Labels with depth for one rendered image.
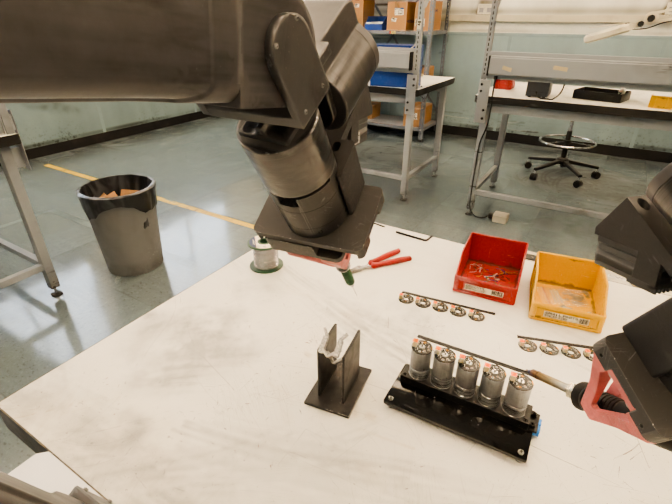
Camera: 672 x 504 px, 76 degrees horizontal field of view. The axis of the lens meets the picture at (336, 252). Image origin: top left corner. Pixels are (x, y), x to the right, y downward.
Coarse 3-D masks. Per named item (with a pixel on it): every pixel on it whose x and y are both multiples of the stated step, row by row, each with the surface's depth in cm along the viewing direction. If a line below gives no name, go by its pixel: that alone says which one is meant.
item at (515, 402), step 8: (512, 392) 47; (520, 392) 46; (528, 392) 46; (504, 400) 48; (512, 400) 47; (520, 400) 47; (528, 400) 47; (504, 408) 48; (512, 408) 47; (520, 408) 47; (512, 416) 48; (520, 416) 48
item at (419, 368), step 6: (420, 348) 52; (414, 354) 51; (414, 360) 52; (420, 360) 51; (426, 360) 51; (414, 366) 52; (420, 366) 52; (426, 366) 52; (414, 372) 52; (420, 372) 52; (426, 372) 52; (414, 378) 53; (420, 378) 52; (426, 378) 53
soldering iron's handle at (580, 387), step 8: (584, 384) 37; (576, 392) 37; (584, 392) 37; (576, 400) 37; (600, 400) 35; (608, 400) 34; (616, 400) 34; (600, 408) 35; (608, 408) 34; (616, 408) 33; (624, 408) 33; (664, 448) 30
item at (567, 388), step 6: (534, 372) 43; (540, 372) 43; (540, 378) 42; (546, 378) 41; (552, 378) 41; (552, 384) 41; (558, 384) 40; (564, 384) 39; (570, 384) 39; (576, 384) 38; (564, 390) 39; (570, 390) 38; (570, 396) 38
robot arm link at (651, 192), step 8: (664, 168) 25; (656, 176) 25; (664, 176) 25; (656, 184) 26; (664, 184) 25; (648, 192) 27; (656, 192) 26; (664, 192) 25; (656, 200) 26; (664, 200) 25; (664, 208) 26; (664, 216) 26
